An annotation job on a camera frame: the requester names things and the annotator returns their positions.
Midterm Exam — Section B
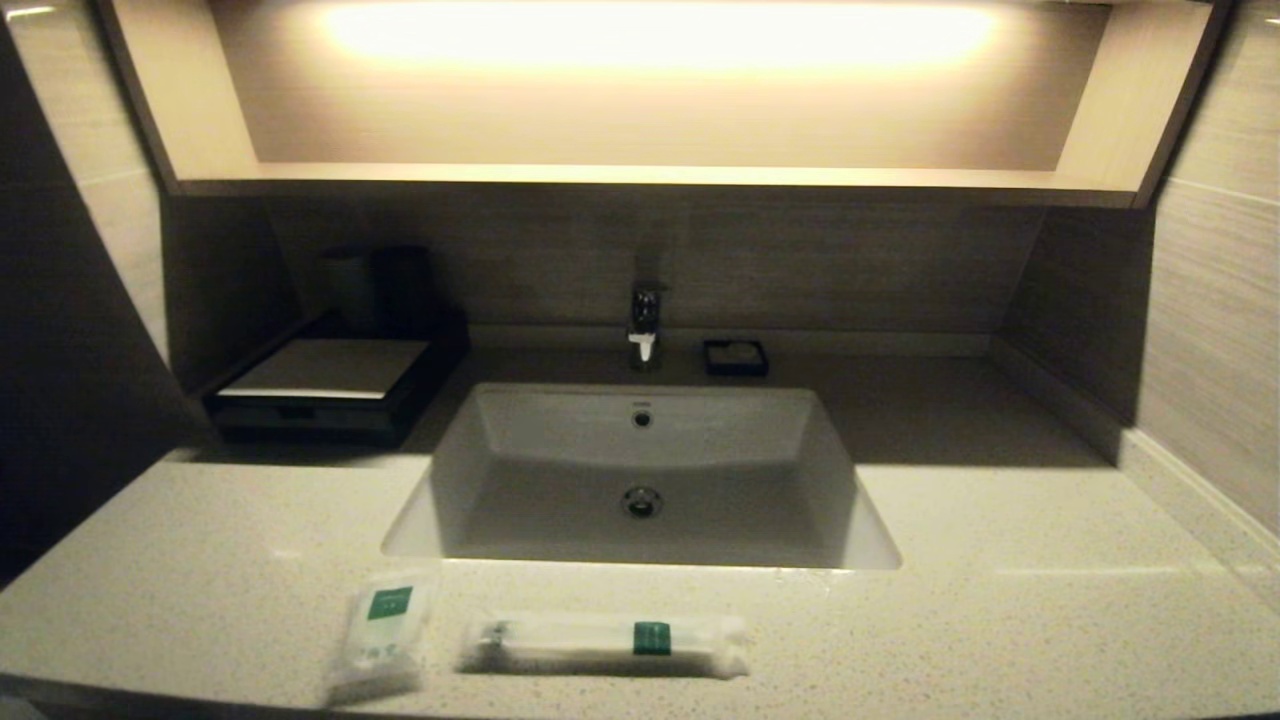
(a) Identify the white ceramic sink basin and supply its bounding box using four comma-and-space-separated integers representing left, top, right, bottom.
380, 383, 903, 571

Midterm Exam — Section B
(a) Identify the small white green-label packet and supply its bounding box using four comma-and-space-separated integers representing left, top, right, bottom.
325, 570, 438, 706

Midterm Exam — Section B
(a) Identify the black amenity drawer box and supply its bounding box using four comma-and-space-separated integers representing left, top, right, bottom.
215, 398, 386, 437

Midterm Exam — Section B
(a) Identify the chrome faucet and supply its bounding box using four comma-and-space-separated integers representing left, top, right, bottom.
627, 282, 671, 369

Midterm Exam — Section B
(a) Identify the warm light strip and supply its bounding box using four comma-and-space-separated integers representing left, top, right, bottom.
320, 0, 1001, 73

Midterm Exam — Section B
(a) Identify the long toothbrush packet green label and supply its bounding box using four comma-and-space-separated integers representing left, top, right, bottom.
458, 612, 751, 681

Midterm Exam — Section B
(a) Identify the grey cup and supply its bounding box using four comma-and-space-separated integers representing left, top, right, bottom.
320, 250, 381, 336

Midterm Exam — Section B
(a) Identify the black cup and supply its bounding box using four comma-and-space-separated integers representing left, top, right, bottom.
374, 245, 437, 337

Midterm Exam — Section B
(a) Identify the wooden wall niche shelf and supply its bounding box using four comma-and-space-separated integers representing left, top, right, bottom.
95, 0, 1236, 209

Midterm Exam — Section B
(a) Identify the small black soap dish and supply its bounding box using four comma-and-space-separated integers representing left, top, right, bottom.
703, 339, 770, 378

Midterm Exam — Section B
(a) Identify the black rectangular box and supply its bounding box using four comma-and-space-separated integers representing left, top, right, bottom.
205, 338, 433, 442

